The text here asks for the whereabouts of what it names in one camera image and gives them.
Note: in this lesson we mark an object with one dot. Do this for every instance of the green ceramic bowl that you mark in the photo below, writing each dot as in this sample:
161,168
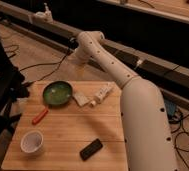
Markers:
57,93

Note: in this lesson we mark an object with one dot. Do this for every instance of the white folded cloth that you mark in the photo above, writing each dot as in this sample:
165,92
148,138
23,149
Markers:
80,98

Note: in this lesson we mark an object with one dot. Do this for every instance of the white paper cup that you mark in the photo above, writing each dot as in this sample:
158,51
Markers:
32,143

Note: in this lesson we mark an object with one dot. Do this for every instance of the wooden table board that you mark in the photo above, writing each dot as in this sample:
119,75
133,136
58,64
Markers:
66,131

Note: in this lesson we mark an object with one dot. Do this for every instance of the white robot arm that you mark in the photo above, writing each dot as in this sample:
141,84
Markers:
147,134

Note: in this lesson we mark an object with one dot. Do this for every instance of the long dark metal rail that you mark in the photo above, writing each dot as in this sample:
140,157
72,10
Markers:
161,41

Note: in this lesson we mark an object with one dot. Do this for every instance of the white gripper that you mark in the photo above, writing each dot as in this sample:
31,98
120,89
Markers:
80,57

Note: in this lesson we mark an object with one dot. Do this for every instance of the black rectangular remote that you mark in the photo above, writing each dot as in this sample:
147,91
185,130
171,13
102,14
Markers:
90,149

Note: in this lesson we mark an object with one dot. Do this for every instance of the white tube bottle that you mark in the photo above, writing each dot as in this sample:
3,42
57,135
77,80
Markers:
101,94

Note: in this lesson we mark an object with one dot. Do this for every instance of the white object on rail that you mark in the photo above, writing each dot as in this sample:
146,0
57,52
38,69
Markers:
46,15

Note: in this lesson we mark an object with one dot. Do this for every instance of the blue power box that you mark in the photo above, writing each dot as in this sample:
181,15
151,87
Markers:
170,108

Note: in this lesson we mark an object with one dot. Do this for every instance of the black chair frame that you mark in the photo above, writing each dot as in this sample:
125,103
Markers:
11,88

